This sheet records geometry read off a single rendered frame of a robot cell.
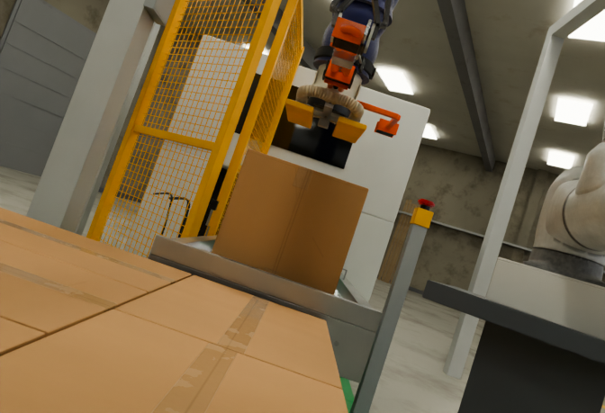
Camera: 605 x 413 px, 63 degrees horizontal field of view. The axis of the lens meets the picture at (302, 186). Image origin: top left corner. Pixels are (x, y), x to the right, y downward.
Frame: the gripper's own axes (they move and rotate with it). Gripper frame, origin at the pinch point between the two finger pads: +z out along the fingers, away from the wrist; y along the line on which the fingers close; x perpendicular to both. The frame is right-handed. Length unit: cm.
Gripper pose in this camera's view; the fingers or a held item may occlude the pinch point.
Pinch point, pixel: (351, 36)
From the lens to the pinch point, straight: 132.8
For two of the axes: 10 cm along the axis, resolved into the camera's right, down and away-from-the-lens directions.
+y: -9.5, -3.2, 0.3
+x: 0.0, -0.9, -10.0
